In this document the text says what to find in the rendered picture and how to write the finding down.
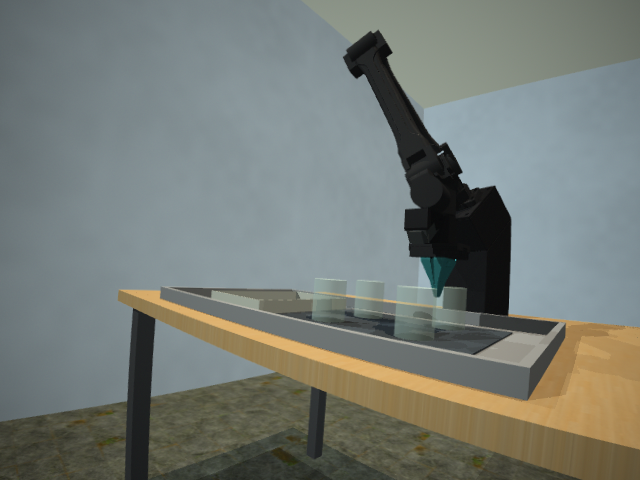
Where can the beige shallow tray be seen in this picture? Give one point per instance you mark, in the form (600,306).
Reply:
(284,301)

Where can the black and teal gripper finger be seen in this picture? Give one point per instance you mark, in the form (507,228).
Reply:
(428,264)
(439,264)

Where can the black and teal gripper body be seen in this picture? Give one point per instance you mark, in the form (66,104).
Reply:
(431,250)

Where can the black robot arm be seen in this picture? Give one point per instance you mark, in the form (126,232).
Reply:
(427,192)

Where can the clear glass jar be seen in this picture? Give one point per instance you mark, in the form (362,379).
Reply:
(369,298)
(329,300)
(415,313)
(451,309)

